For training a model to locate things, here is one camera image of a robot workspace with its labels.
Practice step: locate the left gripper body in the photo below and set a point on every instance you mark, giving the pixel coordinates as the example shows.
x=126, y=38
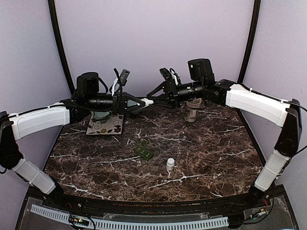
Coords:
x=117, y=105

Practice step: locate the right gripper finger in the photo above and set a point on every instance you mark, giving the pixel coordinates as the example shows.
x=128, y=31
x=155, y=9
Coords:
x=159, y=91
x=164, y=103

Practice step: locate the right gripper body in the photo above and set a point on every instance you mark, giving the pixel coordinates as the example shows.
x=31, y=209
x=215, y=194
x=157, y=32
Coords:
x=172, y=89

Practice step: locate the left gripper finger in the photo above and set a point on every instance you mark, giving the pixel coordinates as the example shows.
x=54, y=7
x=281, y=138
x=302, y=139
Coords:
x=135, y=109
x=130, y=99

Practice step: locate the white pill bottle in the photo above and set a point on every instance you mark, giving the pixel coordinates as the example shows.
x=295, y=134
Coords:
x=147, y=101
x=170, y=164

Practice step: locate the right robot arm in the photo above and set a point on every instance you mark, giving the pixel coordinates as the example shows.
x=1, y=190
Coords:
x=283, y=113

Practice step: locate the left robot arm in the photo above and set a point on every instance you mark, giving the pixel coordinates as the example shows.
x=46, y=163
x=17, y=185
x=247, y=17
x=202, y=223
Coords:
x=85, y=99

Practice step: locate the cream coral-print mug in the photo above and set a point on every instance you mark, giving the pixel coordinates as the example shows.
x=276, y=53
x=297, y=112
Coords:
x=193, y=107

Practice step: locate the left teal ceramic bowl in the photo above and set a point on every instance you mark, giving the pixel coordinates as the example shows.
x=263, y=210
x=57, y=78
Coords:
x=101, y=115

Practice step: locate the square floral ceramic plate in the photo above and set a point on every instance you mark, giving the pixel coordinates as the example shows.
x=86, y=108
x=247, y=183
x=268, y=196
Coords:
x=107, y=125

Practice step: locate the small green circuit board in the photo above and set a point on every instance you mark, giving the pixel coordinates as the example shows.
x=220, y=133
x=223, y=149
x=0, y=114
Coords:
x=76, y=220

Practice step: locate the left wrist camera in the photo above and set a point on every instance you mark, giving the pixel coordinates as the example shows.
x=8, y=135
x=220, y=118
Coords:
x=119, y=82

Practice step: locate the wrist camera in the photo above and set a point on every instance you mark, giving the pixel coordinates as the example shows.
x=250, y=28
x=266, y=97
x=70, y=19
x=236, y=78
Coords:
x=170, y=74
x=119, y=82

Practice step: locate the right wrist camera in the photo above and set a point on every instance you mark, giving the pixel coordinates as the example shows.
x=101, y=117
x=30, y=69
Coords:
x=170, y=74

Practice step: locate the black front table rail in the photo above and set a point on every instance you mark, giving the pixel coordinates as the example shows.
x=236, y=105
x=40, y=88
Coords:
x=180, y=195

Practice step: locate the left black frame post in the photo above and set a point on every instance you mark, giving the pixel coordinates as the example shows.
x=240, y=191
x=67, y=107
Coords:
x=59, y=44

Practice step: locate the black frame post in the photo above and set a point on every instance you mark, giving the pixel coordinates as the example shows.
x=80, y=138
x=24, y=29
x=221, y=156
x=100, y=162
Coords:
x=250, y=40
x=59, y=44

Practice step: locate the right black frame post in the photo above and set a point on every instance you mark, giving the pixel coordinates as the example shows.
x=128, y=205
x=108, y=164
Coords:
x=250, y=40

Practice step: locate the white slotted cable duct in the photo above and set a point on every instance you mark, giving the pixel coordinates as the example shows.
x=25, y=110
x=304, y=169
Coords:
x=135, y=222

